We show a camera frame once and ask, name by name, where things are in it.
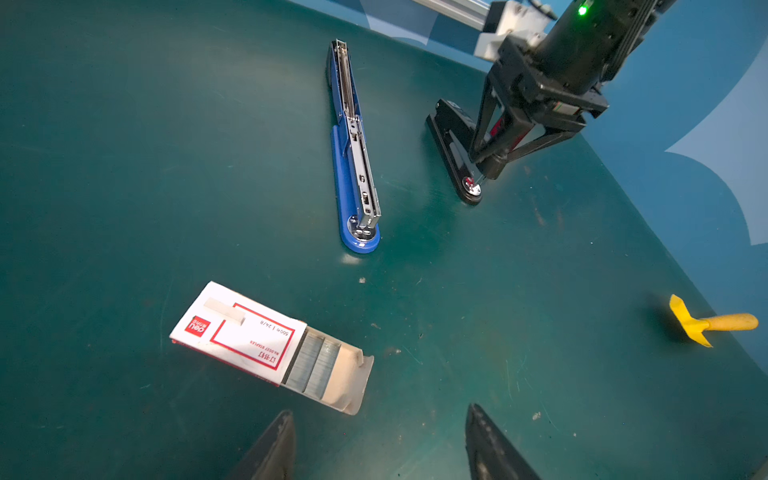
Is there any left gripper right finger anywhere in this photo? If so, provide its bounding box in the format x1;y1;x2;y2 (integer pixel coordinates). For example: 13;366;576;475
465;403;540;480

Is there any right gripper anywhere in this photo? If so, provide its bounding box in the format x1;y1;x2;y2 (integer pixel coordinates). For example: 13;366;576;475
469;1;674;180

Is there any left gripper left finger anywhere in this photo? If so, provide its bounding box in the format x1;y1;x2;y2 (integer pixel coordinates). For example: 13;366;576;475
227;410;296;480

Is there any red white staple box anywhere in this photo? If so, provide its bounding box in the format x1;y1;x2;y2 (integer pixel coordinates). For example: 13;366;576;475
169;281;374;416

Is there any yellow plastic scoop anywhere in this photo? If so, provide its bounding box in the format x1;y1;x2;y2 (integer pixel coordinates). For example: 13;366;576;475
669;295;759;348

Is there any aluminium rail frame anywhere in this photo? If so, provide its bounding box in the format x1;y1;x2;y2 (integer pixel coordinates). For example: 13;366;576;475
414;0;490;31

